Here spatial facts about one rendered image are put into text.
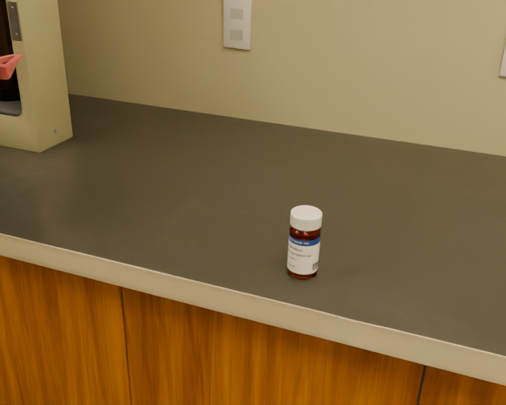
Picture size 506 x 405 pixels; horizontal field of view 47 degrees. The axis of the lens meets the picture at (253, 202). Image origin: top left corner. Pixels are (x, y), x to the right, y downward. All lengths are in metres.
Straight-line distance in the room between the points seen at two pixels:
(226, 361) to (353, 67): 0.76
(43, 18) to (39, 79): 0.12
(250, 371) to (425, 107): 0.75
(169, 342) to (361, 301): 0.31
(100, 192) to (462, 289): 0.62
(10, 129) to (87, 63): 0.45
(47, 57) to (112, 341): 0.59
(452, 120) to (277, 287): 0.72
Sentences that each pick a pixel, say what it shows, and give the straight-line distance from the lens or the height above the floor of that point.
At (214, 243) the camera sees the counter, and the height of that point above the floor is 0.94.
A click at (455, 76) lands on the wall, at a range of 1.35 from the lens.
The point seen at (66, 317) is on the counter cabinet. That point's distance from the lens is 1.01.
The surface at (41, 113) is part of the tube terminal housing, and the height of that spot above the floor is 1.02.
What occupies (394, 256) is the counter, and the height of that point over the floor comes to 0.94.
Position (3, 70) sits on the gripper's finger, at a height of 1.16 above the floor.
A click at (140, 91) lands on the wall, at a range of 1.60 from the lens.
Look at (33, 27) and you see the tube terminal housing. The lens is 1.23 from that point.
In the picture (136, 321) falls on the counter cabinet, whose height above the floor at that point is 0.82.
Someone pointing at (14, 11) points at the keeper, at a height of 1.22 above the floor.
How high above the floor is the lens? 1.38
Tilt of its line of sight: 26 degrees down
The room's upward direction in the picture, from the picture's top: 2 degrees clockwise
